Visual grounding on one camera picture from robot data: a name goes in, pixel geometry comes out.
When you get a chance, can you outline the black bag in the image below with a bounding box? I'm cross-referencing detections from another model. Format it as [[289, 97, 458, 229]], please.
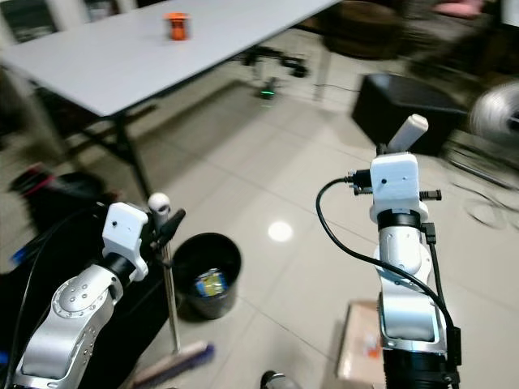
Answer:
[[0, 164, 131, 382]]

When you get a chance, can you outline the beige dustpan with white handle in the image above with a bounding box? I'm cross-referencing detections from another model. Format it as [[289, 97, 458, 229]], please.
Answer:
[[336, 113, 430, 387]]

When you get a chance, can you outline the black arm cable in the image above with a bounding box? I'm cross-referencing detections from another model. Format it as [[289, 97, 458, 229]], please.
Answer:
[[316, 169, 461, 365], [6, 206, 110, 388]]

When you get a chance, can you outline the brown round stool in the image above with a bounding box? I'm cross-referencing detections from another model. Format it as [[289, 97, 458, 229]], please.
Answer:
[[323, 0, 408, 60]]

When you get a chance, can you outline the orange small object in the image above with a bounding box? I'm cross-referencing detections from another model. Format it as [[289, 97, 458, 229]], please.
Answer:
[[164, 11, 190, 41]]

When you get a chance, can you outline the small device with green light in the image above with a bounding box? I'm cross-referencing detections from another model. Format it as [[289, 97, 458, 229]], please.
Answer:
[[255, 79, 278, 102]]

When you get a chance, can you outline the grey folding table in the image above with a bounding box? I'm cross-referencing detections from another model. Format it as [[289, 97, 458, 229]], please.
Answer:
[[0, 0, 343, 199]]

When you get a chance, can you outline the pink cloth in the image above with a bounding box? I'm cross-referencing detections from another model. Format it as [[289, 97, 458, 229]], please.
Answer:
[[433, 0, 497, 19]]

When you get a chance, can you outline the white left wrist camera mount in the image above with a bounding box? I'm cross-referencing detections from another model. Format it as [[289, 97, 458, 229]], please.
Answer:
[[102, 201, 152, 282]]

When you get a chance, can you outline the yellow blue packet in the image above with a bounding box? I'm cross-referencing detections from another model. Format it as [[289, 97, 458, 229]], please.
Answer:
[[195, 268, 227, 297]]

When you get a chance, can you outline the grey round fan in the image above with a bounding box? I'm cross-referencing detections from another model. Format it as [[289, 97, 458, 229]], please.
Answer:
[[468, 79, 519, 148]]

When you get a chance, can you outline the black gear with cables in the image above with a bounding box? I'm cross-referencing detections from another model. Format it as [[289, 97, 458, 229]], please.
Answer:
[[238, 46, 311, 79]]

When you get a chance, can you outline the black box ottoman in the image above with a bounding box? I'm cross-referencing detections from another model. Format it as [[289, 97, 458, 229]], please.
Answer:
[[352, 72, 468, 156]]

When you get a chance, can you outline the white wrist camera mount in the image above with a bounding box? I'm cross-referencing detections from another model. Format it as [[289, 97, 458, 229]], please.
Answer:
[[102, 201, 152, 282], [368, 152, 422, 225]]

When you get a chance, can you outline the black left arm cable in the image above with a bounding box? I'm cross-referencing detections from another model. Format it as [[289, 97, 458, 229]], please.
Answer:
[[6, 206, 110, 388]]

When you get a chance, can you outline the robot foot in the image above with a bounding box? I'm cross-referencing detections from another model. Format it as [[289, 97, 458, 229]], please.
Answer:
[[260, 370, 302, 389]]

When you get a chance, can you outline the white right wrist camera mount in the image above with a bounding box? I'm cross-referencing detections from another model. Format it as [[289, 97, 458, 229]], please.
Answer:
[[368, 152, 422, 225]]

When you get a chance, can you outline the black round waste bin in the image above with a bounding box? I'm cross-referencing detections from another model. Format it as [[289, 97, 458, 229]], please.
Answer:
[[173, 233, 243, 322]]

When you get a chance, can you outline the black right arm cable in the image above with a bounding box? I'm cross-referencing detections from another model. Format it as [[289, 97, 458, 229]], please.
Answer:
[[316, 169, 461, 365]]

